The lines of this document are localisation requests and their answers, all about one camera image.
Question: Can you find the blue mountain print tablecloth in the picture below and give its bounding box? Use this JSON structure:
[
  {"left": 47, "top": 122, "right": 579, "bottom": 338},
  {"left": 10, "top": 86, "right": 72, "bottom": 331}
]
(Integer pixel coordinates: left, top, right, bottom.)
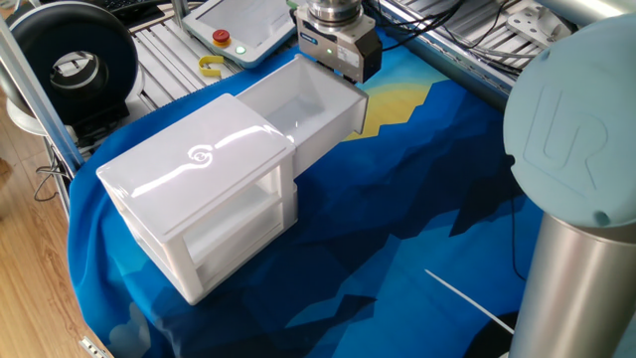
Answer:
[{"left": 67, "top": 14, "right": 546, "bottom": 358}]

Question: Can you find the black cable bundle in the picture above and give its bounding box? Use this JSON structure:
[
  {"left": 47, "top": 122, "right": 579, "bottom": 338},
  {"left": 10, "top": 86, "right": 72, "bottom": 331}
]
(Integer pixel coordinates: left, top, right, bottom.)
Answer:
[{"left": 365, "top": 0, "right": 582, "bottom": 79}]

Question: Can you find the silver metal bracket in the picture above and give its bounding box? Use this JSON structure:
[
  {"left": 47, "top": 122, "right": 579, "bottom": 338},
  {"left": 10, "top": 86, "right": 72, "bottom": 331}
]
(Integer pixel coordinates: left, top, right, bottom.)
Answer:
[{"left": 78, "top": 335, "right": 109, "bottom": 358}]

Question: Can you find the black round spool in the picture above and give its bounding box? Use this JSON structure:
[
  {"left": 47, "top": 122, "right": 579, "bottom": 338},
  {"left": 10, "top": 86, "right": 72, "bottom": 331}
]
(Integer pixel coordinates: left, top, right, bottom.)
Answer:
[{"left": 8, "top": 1, "right": 141, "bottom": 128}]

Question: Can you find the white plastic zip tie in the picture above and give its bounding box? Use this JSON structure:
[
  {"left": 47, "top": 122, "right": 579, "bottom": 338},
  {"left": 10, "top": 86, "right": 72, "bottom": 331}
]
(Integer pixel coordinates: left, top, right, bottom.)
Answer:
[{"left": 424, "top": 268, "right": 516, "bottom": 335}]

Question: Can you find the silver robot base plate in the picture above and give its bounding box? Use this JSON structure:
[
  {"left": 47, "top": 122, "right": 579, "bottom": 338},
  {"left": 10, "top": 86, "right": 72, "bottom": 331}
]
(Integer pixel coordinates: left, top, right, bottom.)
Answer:
[{"left": 506, "top": 2, "right": 572, "bottom": 51}]

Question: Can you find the white round stand base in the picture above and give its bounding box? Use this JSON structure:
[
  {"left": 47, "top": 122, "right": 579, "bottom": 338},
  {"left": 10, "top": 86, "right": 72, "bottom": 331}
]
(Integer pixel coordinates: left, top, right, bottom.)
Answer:
[{"left": 4, "top": 96, "right": 51, "bottom": 138}]

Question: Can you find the aluminium frame post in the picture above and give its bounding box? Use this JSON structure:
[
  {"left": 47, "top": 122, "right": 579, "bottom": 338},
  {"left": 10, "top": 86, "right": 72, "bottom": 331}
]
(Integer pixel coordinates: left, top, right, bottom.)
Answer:
[{"left": 0, "top": 17, "right": 84, "bottom": 171}]

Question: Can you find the black keyboard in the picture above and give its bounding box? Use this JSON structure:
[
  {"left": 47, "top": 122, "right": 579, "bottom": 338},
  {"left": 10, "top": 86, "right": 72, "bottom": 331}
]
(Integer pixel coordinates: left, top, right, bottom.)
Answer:
[{"left": 96, "top": 0, "right": 173, "bottom": 25}]

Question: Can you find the long aluminium table beam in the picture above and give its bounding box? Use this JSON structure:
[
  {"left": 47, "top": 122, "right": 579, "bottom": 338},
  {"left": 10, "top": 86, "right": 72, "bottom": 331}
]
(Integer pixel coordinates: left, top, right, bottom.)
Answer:
[{"left": 377, "top": 0, "right": 518, "bottom": 113}]

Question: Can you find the white plastic drawer cabinet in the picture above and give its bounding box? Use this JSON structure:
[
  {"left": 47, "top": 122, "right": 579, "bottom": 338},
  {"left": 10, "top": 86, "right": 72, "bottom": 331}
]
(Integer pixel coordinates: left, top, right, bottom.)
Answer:
[{"left": 95, "top": 92, "right": 299, "bottom": 306}]

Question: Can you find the white teach pendant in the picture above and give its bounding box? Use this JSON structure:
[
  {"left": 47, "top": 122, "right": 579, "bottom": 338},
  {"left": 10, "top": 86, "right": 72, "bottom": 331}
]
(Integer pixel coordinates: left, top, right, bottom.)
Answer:
[{"left": 181, "top": 0, "right": 299, "bottom": 70}]

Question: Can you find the white pull-out drawer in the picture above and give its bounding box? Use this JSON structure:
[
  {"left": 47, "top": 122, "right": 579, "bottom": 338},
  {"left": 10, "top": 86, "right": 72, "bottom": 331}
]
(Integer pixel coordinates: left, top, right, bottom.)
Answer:
[{"left": 236, "top": 53, "right": 370, "bottom": 179}]

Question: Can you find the grey Schunk gripper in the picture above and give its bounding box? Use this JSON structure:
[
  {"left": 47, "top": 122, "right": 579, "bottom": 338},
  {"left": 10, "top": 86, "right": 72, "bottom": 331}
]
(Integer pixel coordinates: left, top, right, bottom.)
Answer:
[{"left": 295, "top": 4, "right": 384, "bottom": 87}]

